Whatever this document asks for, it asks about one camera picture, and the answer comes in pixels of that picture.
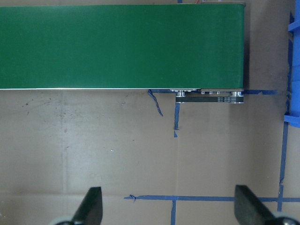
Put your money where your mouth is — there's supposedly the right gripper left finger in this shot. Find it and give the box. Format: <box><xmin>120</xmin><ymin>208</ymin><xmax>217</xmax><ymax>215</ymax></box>
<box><xmin>70</xmin><ymin>187</ymin><xmax>103</xmax><ymax>225</ymax></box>

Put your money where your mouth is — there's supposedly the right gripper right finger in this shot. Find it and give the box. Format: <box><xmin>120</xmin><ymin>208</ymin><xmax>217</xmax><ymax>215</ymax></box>
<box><xmin>234</xmin><ymin>185</ymin><xmax>275</xmax><ymax>225</ymax></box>

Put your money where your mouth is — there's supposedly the blue destination bin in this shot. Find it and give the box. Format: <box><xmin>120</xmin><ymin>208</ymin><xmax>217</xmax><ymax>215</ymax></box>
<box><xmin>285</xmin><ymin>8</ymin><xmax>300</xmax><ymax>128</ymax></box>

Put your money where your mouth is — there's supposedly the green conveyor belt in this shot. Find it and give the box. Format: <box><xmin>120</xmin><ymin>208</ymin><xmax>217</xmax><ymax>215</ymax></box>
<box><xmin>0</xmin><ymin>1</ymin><xmax>245</xmax><ymax>103</ymax></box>

